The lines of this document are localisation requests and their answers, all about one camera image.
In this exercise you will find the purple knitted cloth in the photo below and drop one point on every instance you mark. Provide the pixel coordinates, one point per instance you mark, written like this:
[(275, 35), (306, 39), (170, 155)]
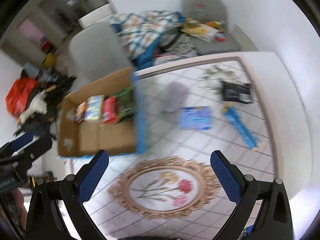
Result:
[(175, 95)]

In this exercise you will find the black bag pile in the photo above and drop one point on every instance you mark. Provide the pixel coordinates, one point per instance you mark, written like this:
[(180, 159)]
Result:
[(40, 125)]

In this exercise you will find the black snack packet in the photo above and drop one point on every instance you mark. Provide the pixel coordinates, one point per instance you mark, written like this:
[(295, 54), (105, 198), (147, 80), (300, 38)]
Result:
[(236, 92)]

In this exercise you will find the long blue packet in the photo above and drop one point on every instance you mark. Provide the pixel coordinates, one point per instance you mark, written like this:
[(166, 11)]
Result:
[(235, 119)]

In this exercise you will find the yellow bucket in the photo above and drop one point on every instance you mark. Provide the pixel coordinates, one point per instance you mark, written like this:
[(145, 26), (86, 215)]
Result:
[(50, 61)]

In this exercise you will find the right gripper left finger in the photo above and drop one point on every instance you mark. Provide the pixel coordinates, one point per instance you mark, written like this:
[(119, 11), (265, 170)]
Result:
[(44, 220)]

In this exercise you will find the light blue tissue pack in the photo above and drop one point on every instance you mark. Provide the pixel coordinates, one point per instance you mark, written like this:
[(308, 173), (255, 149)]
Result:
[(197, 118)]

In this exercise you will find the cardboard box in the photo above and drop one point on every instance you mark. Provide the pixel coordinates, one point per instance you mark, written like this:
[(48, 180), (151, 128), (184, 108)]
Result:
[(128, 137)]

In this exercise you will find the grey seat cushion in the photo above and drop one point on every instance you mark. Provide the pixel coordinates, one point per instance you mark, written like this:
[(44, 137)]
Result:
[(213, 14)]

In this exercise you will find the yellow snack bag on cushion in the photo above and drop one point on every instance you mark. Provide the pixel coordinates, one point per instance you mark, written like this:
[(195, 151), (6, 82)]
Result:
[(202, 31)]

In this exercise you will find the person's hand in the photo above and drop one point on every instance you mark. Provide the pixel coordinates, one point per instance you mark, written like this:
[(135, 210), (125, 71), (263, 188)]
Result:
[(19, 199)]

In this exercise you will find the yellow tissue pack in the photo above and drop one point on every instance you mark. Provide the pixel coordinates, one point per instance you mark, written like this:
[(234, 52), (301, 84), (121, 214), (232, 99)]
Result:
[(94, 107)]

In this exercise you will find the grey chair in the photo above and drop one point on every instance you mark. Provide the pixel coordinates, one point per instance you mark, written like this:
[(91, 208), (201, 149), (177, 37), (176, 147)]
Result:
[(96, 52)]

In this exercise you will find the red plastic bag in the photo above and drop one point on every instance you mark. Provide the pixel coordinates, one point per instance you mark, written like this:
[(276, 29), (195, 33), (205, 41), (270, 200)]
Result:
[(17, 97)]

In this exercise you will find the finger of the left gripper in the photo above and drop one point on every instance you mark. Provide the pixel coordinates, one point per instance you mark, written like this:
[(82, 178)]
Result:
[(24, 157), (18, 143)]

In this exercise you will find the white plush toy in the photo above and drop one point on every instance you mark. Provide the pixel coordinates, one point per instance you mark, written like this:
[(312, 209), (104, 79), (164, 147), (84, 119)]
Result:
[(37, 105)]

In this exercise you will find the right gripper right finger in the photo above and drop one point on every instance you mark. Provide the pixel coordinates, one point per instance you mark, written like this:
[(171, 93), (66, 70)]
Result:
[(274, 217)]

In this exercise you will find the patterned cap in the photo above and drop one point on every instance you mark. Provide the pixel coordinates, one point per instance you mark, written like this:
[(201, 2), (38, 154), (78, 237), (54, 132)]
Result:
[(176, 42)]

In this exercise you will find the plaid blanket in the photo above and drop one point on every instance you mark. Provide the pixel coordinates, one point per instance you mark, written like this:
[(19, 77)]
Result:
[(141, 32)]

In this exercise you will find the red snack packet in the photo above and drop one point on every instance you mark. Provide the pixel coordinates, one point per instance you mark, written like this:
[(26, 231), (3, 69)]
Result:
[(110, 112)]

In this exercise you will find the green snack packet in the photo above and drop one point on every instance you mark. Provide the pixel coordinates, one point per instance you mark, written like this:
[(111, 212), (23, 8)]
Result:
[(125, 104)]

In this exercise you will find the orange snack packet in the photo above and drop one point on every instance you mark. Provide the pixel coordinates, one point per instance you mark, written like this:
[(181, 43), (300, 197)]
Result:
[(80, 113)]

